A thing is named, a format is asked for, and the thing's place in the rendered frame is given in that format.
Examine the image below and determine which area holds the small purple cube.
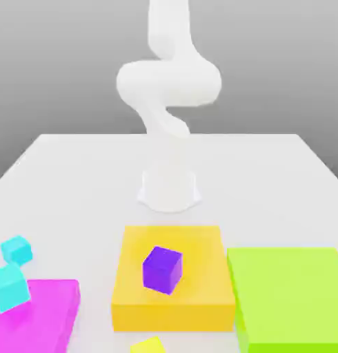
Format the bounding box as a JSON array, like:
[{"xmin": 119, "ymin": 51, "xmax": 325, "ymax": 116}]
[{"xmin": 142, "ymin": 245, "xmax": 184, "ymax": 296}]

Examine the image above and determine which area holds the small cyan cube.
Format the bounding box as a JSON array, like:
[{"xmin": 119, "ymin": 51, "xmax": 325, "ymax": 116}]
[
  {"xmin": 0, "ymin": 263, "xmax": 32, "ymax": 314},
  {"xmin": 0, "ymin": 234, "xmax": 34, "ymax": 268}
]

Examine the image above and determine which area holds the small yellow cube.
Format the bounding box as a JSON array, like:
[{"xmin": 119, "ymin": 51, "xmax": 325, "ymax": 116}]
[{"xmin": 130, "ymin": 335, "xmax": 167, "ymax": 353}]

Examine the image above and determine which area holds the large yellow box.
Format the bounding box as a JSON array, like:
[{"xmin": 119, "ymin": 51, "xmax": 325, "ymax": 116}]
[{"xmin": 110, "ymin": 225, "xmax": 237, "ymax": 332}]

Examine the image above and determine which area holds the large lime green box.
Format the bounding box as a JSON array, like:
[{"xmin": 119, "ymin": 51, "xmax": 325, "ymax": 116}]
[{"xmin": 226, "ymin": 247, "xmax": 338, "ymax": 353}]

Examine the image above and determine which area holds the large magenta box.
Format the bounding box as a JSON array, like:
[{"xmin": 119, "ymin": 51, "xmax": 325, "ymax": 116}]
[{"xmin": 0, "ymin": 279, "xmax": 81, "ymax": 353}]

